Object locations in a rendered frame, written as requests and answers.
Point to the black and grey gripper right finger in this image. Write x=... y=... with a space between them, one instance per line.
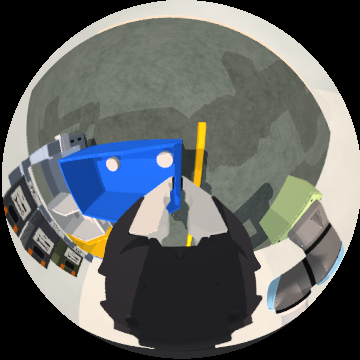
x=208 y=217

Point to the yellow open bin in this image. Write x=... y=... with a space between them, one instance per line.
x=95 y=247

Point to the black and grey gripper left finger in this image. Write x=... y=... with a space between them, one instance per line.
x=146 y=218

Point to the olive green storage case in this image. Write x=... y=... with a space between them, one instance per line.
x=66 y=258

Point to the dark grey tool case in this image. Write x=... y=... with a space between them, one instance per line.
x=19 y=205
x=39 y=239

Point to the blue bin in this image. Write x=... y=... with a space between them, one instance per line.
x=106 y=195

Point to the yellow vertical bar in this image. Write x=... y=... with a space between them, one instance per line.
x=199 y=159

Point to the grey metal shelf rack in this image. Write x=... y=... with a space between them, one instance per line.
x=53 y=176

